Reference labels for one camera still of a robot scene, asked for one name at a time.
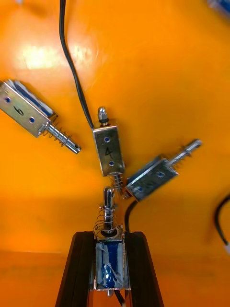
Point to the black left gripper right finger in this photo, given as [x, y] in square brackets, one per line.
[143, 275]

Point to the pile of metal solenoids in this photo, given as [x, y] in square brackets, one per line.
[109, 151]

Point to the yellow-orange plastic bin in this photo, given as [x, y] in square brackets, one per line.
[167, 96]

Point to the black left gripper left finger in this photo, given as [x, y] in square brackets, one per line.
[76, 275]

